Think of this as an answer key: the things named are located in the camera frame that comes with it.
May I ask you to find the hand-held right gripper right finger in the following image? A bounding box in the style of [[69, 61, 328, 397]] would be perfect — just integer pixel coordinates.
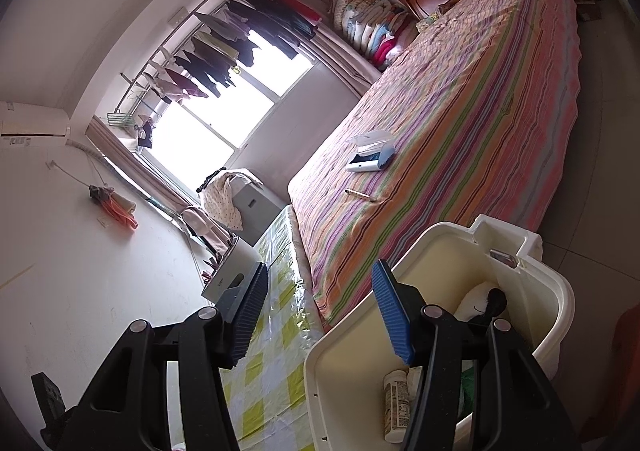
[[371, 258, 583, 451]]

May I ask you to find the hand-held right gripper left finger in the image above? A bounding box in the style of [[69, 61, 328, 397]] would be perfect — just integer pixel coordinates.
[[75, 261, 271, 451]]

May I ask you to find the white plastic bin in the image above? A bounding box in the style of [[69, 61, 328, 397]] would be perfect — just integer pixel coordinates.
[[304, 213, 576, 451]]

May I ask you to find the white plush toy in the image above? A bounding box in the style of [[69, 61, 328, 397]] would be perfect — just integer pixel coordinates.
[[452, 281, 508, 327]]

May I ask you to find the white cylindrical bottle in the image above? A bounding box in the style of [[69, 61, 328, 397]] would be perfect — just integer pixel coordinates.
[[382, 370, 413, 444]]

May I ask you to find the green plastic bag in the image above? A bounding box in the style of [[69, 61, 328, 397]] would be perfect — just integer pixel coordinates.
[[460, 361, 476, 422]]

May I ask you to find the white desk organizer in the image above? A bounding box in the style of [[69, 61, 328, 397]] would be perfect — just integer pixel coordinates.
[[201, 236, 263, 304]]

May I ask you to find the bunch of pens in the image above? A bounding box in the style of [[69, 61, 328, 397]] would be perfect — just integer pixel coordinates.
[[200, 236, 241, 282]]

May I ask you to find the yellow checked tablecloth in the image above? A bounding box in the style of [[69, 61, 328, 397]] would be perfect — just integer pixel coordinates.
[[220, 205, 331, 451]]

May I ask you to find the beige cloth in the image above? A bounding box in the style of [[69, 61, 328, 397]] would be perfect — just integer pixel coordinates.
[[181, 206, 226, 252]]

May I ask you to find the white cabinet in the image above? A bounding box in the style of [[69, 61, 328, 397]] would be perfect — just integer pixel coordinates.
[[232, 168, 286, 244]]

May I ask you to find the black cloth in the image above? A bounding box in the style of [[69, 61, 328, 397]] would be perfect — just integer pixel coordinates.
[[196, 170, 226, 192]]

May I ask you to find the white open case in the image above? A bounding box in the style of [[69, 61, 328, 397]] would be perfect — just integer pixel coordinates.
[[346, 130, 397, 174]]

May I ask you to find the orange hanging cloth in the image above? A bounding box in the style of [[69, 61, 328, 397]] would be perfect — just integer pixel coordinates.
[[89, 185, 140, 232]]

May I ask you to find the beige curtain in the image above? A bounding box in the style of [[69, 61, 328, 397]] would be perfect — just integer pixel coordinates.
[[86, 121, 201, 232], [300, 23, 383, 96]]

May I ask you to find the window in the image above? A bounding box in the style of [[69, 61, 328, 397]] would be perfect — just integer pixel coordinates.
[[142, 28, 326, 192]]

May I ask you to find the bed with striped sheet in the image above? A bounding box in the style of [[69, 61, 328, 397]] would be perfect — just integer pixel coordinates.
[[287, 0, 583, 332]]

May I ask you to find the row of hanging clothes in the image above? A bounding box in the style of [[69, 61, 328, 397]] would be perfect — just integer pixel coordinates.
[[145, 0, 326, 104]]

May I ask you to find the stack of folded quilts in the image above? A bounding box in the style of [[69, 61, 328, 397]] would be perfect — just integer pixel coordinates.
[[329, 0, 416, 72]]

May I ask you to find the white air conditioner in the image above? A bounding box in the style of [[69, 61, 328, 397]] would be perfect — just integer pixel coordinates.
[[0, 101, 71, 139]]

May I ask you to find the small patterned pillow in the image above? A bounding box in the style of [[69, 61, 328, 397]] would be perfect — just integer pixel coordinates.
[[415, 6, 446, 32]]

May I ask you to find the brown cardboard box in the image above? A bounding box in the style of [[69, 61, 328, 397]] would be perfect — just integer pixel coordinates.
[[575, 0, 603, 22]]

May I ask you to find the white hose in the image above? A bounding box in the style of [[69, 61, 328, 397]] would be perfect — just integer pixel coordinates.
[[67, 138, 108, 162]]

